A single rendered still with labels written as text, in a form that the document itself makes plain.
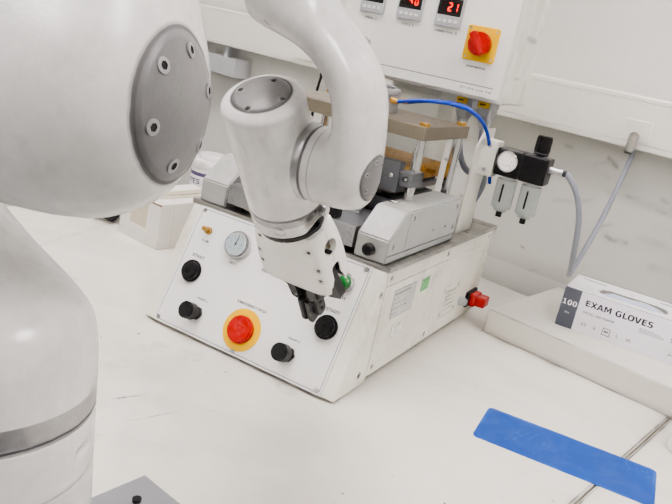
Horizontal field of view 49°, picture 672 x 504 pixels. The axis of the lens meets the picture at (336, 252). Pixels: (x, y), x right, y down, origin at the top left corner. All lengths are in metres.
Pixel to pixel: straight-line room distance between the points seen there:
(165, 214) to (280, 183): 0.73
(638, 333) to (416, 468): 0.58
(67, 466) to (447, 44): 1.00
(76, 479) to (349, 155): 0.37
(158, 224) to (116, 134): 1.13
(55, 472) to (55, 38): 0.23
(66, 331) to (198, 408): 0.54
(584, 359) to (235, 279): 0.60
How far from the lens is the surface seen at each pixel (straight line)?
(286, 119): 0.69
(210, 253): 1.10
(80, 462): 0.44
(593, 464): 1.04
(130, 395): 0.94
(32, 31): 0.32
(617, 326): 1.35
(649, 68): 1.57
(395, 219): 1.00
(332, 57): 0.67
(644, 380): 1.27
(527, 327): 1.33
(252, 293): 1.05
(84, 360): 0.41
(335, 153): 0.68
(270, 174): 0.72
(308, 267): 0.82
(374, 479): 0.86
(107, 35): 0.31
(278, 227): 0.77
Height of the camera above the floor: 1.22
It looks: 17 degrees down
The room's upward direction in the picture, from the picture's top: 12 degrees clockwise
